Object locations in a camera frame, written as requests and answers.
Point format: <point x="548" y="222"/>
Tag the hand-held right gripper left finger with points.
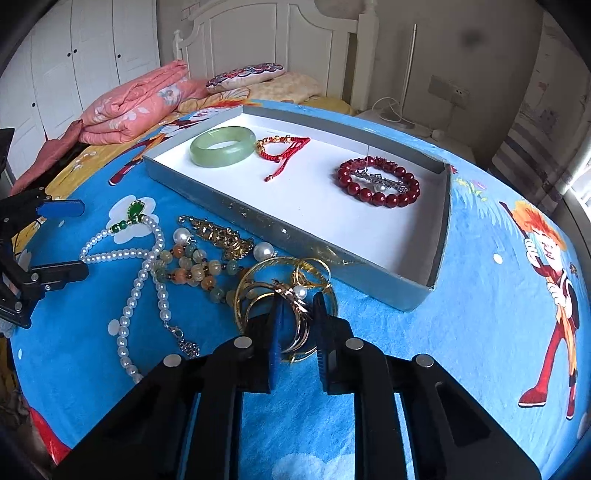
<point x="277" y="341"/>

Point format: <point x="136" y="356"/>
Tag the green jade bangle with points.
<point x="217" y="158"/>

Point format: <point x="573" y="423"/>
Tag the white wooden headboard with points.
<point x="277" y="37"/>

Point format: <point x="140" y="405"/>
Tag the large gold bangle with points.
<point x="240" y="295"/>

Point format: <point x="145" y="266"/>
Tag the pink floral quilt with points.
<point x="129" y="106"/>

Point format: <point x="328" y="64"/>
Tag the blue shallow cardboard tray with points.
<point x="300" y="203"/>

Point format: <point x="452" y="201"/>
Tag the large white pearl earring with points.
<point x="181" y="236"/>
<point x="263" y="252"/>

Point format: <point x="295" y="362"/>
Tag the embroidered patterned pillow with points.
<point x="244" y="76"/>

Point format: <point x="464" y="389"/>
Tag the window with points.
<point x="579" y="184"/>

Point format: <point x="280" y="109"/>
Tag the blue cartoon print blanket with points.
<point x="461" y="277"/>

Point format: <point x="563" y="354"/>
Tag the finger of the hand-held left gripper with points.
<point x="60" y="208"/>
<point x="60" y="273"/>

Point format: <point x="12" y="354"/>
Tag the gold hoop earrings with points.
<point x="300" y="323"/>

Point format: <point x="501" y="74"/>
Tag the white power adapter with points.
<point x="437" y="134"/>

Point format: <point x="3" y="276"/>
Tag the grey wall socket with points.
<point x="449" y="92"/>

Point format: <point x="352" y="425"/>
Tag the small gold bangle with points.
<point x="318" y="266"/>

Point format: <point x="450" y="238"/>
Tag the pale yellow floral pillow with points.
<point x="291" y="87"/>

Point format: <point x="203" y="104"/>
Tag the white wardrobe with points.
<point x="69" y="55"/>

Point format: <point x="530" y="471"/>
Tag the gold filigree ornament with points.
<point x="221" y="237"/>

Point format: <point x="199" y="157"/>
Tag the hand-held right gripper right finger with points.
<point x="320" y="341"/>

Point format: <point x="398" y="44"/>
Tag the silver brooch pin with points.
<point x="369" y="177"/>

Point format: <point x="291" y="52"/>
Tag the striped printed curtain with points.
<point x="531" y="115"/>

